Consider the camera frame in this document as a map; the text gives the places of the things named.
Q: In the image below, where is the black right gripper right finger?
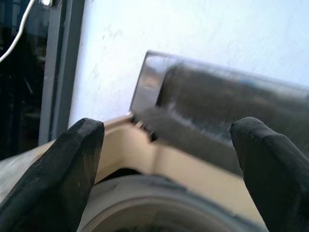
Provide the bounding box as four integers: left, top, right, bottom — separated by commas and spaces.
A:
229, 116, 309, 232

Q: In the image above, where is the white cable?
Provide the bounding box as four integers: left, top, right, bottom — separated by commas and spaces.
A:
0, 0, 35, 62

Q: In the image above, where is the transparent grey washer lid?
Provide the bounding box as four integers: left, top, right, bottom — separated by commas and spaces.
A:
129, 49, 309, 181

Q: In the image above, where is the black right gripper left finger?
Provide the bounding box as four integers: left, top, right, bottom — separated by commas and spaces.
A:
0, 117, 105, 232

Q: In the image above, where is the cream top-load washing machine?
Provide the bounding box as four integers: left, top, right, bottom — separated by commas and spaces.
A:
0, 113, 268, 232

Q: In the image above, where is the grey window frame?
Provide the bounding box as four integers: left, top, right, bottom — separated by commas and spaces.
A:
38, 0, 85, 145

